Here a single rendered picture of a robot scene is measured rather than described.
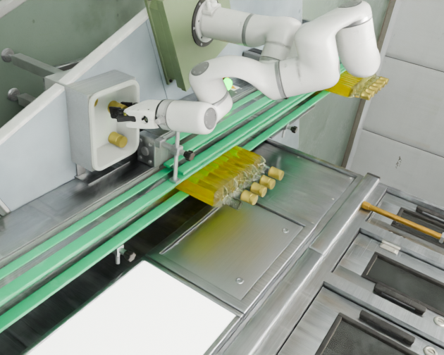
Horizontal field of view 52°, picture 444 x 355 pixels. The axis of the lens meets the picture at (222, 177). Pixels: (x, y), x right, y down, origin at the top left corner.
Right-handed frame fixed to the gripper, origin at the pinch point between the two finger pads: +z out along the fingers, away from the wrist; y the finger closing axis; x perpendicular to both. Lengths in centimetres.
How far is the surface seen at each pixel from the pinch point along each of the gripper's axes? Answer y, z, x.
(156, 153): 10.0, 0.0, -16.3
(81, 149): -9.9, 7.4, -8.2
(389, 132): 610, 88, -229
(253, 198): 22.5, -24.0, -32.6
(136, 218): -2.9, 0.0, -31.4
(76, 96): -10.0, 3.9, 6.4
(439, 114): 609, 20, -195
